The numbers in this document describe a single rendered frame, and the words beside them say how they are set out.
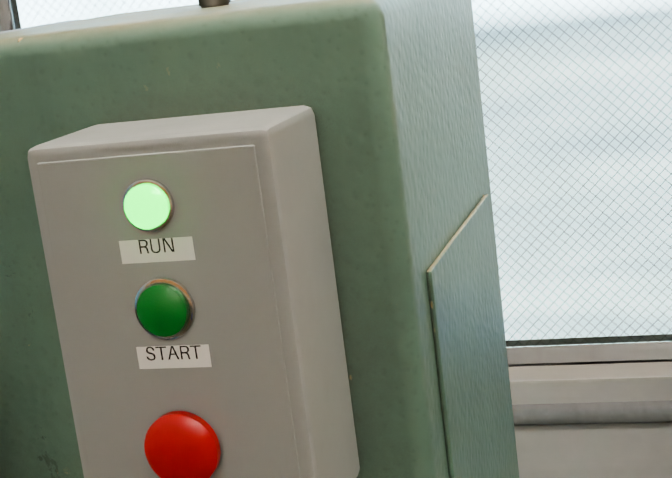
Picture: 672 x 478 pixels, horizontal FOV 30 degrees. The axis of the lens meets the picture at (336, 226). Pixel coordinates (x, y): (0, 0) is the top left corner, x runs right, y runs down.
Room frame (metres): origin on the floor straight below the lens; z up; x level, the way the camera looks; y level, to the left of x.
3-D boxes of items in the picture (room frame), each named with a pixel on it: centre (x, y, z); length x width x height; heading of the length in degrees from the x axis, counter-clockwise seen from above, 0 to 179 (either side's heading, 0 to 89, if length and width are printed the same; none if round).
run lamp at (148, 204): (0.46, 0.07, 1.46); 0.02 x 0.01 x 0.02; 73
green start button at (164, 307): (0.46, 0.07, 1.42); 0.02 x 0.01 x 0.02; 73
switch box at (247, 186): (0.49, 0.06, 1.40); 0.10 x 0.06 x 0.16; 73
